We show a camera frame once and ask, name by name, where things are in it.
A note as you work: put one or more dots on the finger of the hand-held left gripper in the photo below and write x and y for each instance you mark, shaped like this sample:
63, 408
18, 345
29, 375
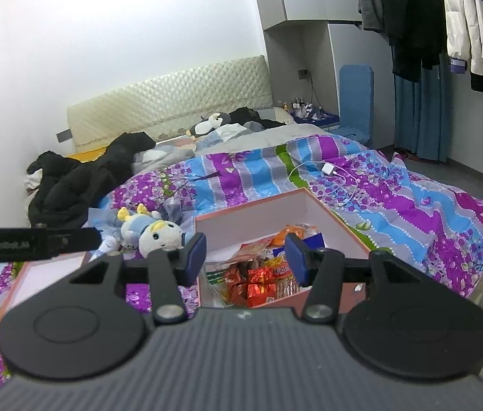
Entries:
76, 239

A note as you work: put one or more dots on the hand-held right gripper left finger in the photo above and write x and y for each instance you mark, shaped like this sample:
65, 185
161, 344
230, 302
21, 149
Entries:
196, 257

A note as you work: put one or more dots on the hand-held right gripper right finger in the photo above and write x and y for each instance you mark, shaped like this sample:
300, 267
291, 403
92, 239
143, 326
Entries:
297, 261

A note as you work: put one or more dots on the pile of snacks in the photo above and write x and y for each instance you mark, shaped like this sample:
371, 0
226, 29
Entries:
262, 287

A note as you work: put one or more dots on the pink cardboard box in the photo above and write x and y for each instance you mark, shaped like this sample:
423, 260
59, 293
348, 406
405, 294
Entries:
258, 218

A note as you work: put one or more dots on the light blue plastic bag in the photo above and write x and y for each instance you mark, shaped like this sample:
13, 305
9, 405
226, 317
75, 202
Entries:
100, 220

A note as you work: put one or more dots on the white spray bottle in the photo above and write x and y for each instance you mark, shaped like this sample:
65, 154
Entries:
107, 246

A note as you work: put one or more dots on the pink box lid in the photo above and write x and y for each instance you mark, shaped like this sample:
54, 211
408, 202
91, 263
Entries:
40, 278

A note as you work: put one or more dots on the white and blue plush toy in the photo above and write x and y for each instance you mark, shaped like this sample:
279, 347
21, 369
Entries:
155, 233

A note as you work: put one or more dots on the black jacket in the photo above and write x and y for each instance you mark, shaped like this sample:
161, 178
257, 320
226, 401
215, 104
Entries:
65, 188

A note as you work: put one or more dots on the white cloth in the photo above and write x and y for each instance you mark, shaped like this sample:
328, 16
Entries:
34, 177

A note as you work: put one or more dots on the floral printed blanket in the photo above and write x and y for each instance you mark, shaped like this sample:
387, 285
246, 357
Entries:
395, 205

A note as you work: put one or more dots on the penguin plush toy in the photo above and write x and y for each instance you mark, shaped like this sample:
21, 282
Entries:
207, 126

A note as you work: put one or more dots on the grey and white bedding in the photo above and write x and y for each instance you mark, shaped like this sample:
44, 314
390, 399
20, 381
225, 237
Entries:
241, 132

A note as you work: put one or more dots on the blue tray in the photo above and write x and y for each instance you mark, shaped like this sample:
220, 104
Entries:
322, 117

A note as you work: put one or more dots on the black clothing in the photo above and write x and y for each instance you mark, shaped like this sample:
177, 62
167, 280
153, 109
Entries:
245, 116

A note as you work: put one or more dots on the group of small bottles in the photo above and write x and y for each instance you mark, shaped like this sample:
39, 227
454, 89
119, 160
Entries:
299, 103

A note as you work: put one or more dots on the beige quilted headboard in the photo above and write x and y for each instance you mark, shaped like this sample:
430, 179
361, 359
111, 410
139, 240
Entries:
160, 94

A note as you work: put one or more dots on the blue folding chair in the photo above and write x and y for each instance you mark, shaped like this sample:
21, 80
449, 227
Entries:
355, 98

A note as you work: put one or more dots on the blue curtain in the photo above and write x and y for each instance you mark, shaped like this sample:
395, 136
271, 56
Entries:
421, 124

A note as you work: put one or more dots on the hanging dark clothes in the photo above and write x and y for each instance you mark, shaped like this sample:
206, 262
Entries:
412, 17

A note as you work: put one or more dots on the grey wall plate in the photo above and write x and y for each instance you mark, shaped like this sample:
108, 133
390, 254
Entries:
64, 135

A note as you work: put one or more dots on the black wall socket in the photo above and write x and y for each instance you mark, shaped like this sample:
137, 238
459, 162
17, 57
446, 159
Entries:
303, 73

